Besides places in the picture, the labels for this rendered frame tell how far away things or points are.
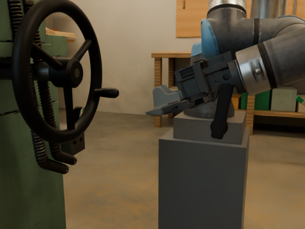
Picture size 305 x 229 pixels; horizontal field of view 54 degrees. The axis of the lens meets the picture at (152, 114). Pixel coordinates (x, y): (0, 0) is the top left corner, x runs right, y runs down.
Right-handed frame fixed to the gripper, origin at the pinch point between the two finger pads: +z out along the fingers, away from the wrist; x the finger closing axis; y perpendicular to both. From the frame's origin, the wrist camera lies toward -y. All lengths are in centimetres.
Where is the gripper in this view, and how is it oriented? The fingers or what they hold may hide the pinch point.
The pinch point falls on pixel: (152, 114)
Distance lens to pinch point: 65.7
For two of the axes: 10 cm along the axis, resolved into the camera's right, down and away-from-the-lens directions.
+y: -3.4, -9.3, -1.0
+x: -3.0, 2.1, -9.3
